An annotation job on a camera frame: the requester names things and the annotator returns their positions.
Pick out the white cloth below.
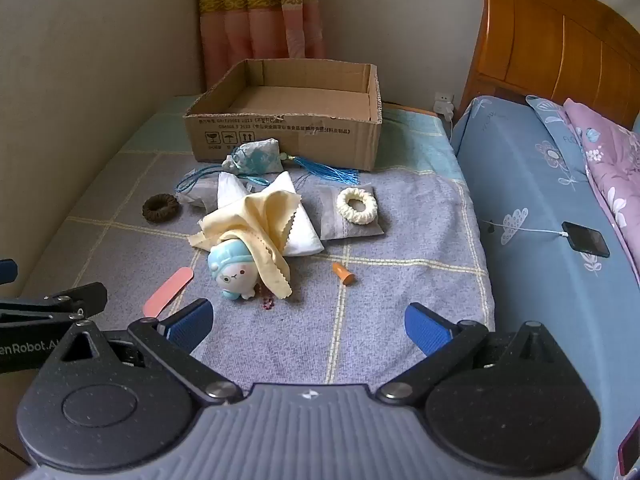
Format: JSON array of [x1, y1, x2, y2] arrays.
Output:
[[216, 171, 325, 258]]

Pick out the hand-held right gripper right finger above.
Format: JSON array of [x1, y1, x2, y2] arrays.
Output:
[[375, 302, 571, 406]]

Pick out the purple floral pillow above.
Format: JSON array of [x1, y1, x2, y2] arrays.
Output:
[[562, 99, 640, 286]]

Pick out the blue floral pillow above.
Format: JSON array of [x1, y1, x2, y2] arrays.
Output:
[[525, 95, 601, 186]]

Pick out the grey fabric pouch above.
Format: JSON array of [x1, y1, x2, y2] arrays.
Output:
[[314, 185, 385, 241]]

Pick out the black phone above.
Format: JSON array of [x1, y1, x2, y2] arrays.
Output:
[[561, 221, 611, 259]]

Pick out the sachet with blue tassel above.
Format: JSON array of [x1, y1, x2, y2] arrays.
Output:
[[221, 141, 361, 186]]

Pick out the pink nail file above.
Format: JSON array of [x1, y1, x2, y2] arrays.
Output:
[[143, 267, 194, 319]]

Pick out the white scrunchie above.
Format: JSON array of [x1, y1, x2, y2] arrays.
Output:
[[336, 187, 378, 225]]

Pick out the white charging cable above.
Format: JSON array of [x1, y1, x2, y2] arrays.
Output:
[[442, 112, 568, 237]]

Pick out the pink patterned curtain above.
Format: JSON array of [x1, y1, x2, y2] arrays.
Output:
[[196, 0, 328, 91]]

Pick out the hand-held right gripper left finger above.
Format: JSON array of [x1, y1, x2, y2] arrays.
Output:
[[47, 298, 244, 403]]

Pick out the blue floral bedsheet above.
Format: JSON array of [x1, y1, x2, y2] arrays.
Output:
[[450, 94, 640, 480]]

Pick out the blue and white plush toy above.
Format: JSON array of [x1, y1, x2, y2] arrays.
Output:
[[207, 240, 266, 302]]

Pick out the yellow cloth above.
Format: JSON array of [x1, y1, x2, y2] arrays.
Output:
[[188, 191, 303, 301]]

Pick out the wooden headboard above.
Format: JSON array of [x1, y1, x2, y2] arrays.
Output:
[[460, 0, 640, 133]]

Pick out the cardboard box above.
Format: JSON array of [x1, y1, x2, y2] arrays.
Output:
[[182, 58, 385, 173]]

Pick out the clear plastic packet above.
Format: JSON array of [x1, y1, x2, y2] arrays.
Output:
[[175, 167, 222, 211]]

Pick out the pink-edged phone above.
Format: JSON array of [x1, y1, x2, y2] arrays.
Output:
[[617, 430, 640, 478]]

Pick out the brown scrunchie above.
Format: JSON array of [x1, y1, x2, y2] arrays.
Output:
[[142, 193, 179, 222]]

